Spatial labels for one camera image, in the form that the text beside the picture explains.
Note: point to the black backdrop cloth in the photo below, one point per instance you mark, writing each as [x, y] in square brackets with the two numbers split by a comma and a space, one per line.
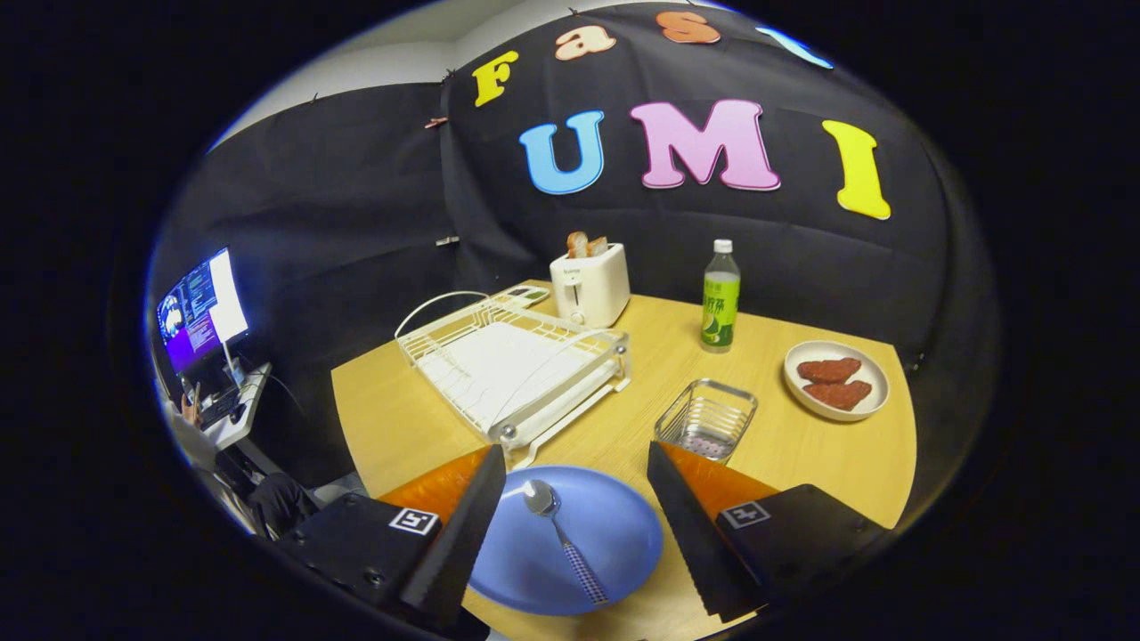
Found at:
[802, 258]

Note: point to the blue plate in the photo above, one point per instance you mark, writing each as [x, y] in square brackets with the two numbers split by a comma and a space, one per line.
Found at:
[614, 525]

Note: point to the beige plate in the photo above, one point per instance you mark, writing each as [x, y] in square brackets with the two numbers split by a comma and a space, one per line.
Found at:
[835, 349]

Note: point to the metal spoon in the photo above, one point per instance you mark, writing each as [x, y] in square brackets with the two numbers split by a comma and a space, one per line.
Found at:
[541, 499]

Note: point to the green label drink bottle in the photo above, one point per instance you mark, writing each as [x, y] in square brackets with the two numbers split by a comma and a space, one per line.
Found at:
[720, 312]

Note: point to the brown meat piece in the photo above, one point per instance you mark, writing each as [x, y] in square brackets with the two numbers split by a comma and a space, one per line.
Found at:
[828, 369]
[837, 395]

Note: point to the white desk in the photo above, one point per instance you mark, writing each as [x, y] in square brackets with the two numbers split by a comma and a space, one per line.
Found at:
[249, 401]

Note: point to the computer monitor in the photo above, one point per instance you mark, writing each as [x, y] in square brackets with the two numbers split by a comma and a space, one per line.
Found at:
[205, 312]

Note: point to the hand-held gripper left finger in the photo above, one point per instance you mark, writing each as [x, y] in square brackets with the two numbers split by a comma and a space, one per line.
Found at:
[463, 534]

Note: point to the small compartment sauce tray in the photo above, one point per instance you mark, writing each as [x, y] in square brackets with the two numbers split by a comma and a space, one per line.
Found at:
[530, 294]

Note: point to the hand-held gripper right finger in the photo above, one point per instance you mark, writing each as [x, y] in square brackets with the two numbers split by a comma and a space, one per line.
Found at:
[690, 534]

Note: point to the toasted bread slice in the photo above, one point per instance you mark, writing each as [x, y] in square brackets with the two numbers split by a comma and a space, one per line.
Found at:
[578, 245]
[598, 246]

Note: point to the white toaster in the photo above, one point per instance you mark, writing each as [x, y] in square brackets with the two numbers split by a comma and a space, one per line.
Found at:
[597, 285]

